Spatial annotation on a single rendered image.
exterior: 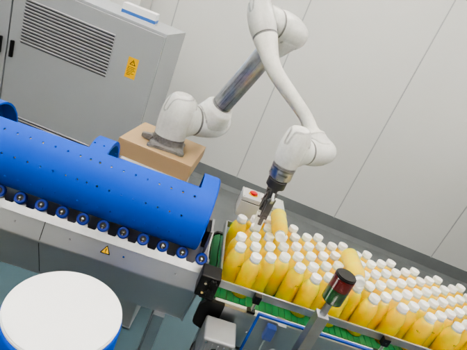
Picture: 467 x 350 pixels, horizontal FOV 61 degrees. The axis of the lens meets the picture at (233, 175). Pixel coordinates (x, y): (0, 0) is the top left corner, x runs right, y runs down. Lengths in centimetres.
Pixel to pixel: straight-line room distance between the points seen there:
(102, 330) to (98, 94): 223
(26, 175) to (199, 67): 286
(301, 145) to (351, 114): 271
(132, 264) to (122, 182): 33
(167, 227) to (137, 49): 174
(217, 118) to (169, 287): 85
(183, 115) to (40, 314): 112
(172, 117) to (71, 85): 140
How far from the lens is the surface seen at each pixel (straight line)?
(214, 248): 170
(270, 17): 165
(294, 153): 142
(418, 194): 453
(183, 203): 137
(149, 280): 156
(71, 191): 144
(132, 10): 307
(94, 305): 112
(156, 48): 286
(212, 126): 199
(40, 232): 159
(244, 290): 144
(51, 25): 317
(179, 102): 188
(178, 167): 187
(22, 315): 108
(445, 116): 433
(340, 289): 123
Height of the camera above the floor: 184
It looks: 23 degrees down
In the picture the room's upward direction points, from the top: 23 degrees clockwise
